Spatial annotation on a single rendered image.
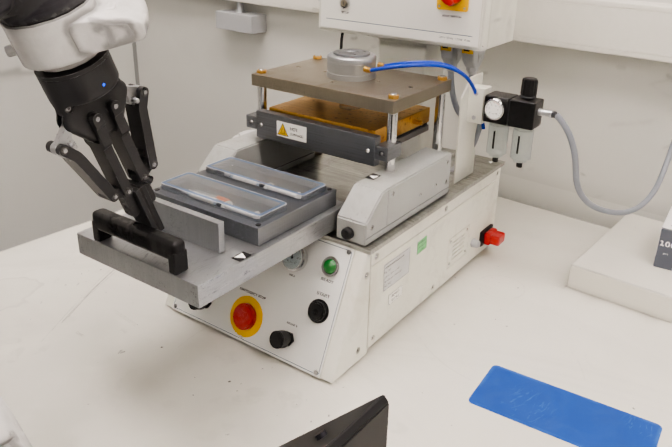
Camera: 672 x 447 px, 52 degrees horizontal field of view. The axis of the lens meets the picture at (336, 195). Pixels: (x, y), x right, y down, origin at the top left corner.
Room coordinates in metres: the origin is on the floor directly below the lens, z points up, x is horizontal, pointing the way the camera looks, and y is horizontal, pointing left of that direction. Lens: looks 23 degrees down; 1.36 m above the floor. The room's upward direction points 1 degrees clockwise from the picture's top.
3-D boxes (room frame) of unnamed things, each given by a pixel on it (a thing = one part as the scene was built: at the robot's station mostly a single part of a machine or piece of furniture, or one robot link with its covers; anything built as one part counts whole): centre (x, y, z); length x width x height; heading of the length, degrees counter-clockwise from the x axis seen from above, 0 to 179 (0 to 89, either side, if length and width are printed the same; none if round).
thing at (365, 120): (1.09, -0.03, 1.07); 0.22 x 0.17 x 0.10; 55
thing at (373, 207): (0.95, -0.09, 0.97); 0.26 x 0.05 x 0.07; 145
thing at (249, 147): (1.12, 0.13, 0.97); 0.25 x 0.05 x 0.07; 145
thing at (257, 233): (0.88, 0.13, 0.98); 0.20 x 0.17 x 0.03; 55
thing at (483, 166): (1.12, -0.04, 0.93); 0.46 x 0.35 x 0.01; 145
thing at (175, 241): (0.73, 0.24, 0.99); 0.15 x 0.02 x 0.04; 55
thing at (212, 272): (0.85, 0.16, 0.97); 0.30 x 0.22 x 0.08; 145
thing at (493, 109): (1.07, -0.28, 1.05); 0.15 x 0.05 x 0.15; 55
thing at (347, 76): (1.11, -0.05, 1.08); 0.31 x 0.24 x 0.13; 55
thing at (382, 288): (1.08, -0.03, 0.84); 0.53 x 0.37 x 0.17; 145
